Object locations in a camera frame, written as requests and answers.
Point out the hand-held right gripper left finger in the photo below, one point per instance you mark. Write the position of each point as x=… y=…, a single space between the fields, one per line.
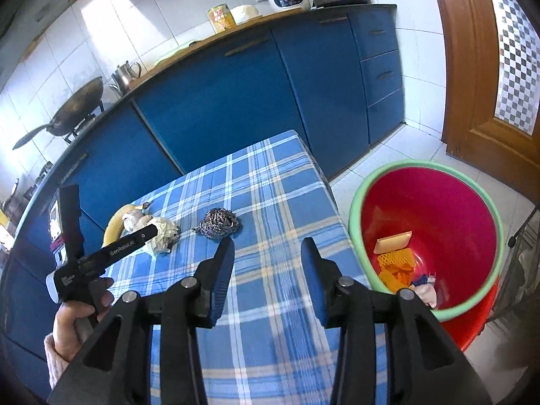
x=221 y=278

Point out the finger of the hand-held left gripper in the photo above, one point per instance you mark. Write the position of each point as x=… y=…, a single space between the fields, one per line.
x=147 y=234

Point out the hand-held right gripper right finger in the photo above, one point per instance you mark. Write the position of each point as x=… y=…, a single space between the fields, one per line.
x=314 y=278

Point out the white paper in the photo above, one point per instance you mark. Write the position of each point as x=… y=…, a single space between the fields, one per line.
x=426 y=295
x=164 y=234

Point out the orange foam fruit net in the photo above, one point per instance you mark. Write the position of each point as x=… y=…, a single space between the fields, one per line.
x=396 y=278

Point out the yellow foam fruit net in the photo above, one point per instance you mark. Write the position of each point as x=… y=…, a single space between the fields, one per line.
x=396 y=258

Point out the pale yellow sponge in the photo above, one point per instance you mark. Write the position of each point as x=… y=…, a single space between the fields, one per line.
x=392 y=242

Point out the white and blue packet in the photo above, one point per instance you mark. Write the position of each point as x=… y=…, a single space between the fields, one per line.
x=422 y=280

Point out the green-rimmed red basin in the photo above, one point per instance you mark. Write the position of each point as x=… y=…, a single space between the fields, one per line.
x=443 y=219

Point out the person's left forearm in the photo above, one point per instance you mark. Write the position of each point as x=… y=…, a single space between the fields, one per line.
x=55 y=363

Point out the person's left hand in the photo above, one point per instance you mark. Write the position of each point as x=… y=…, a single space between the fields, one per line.
x=67 y=329

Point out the beige ginger root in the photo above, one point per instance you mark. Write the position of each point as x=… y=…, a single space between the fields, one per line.
x=146 y=220

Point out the white garlic bulb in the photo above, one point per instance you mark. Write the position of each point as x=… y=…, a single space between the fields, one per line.
x=130 y=220

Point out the yellow banana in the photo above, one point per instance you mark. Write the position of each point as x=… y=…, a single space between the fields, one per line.
x=112 y=228

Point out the steel wool scourer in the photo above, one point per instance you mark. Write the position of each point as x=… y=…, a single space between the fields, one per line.
x=219 y=221

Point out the blue checked tablecloth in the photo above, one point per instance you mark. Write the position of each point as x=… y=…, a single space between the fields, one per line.
x=270 y=202

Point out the gas stove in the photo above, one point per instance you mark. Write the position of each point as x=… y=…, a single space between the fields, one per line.
x=80 y=128

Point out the black wok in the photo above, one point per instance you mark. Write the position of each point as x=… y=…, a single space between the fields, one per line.
x=76 y=105

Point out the steel kettle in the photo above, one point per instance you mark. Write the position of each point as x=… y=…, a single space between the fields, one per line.
x=124 y=74

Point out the red bucket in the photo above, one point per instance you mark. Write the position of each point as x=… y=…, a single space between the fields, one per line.
x=468 y=329

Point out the blue kitchen cabinet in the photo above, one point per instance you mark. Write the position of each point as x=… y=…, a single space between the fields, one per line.
x=232 y=93

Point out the pale green cutting board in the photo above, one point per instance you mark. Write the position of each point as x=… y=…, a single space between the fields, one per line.
x=177 y=52

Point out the yellow can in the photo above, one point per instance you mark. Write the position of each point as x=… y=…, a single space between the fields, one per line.
x=220 y=19

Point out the grey range hood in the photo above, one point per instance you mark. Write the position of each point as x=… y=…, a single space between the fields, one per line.
x=33 y=4

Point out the white bowl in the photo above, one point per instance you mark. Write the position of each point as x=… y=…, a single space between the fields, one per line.
x=244 y=13

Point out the wooden door with glass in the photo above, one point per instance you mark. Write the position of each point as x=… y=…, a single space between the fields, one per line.
x=476 y=71

